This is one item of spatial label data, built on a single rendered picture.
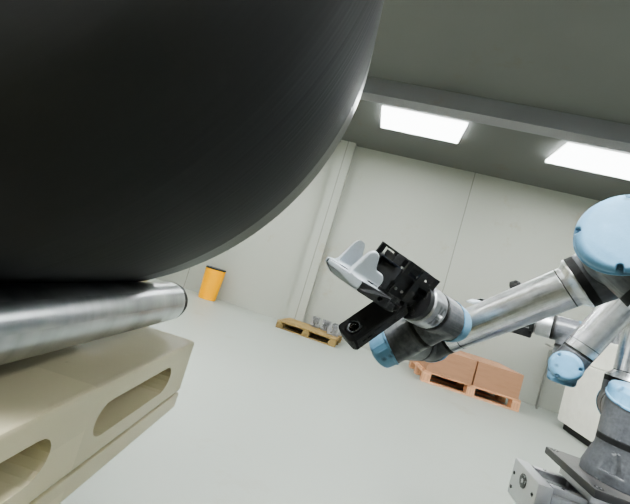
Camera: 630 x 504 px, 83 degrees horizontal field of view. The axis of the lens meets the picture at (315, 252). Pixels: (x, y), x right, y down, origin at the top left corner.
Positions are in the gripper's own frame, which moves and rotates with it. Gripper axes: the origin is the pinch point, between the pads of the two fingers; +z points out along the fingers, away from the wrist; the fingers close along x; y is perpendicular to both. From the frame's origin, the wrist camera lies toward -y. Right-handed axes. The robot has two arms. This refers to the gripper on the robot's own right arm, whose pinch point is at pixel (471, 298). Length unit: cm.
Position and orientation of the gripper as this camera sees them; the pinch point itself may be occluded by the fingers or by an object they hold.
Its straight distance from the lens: 136.3
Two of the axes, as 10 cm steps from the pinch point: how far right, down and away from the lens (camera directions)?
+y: -2.1, 9.8, 0.4
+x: 5.9, 0.9, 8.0
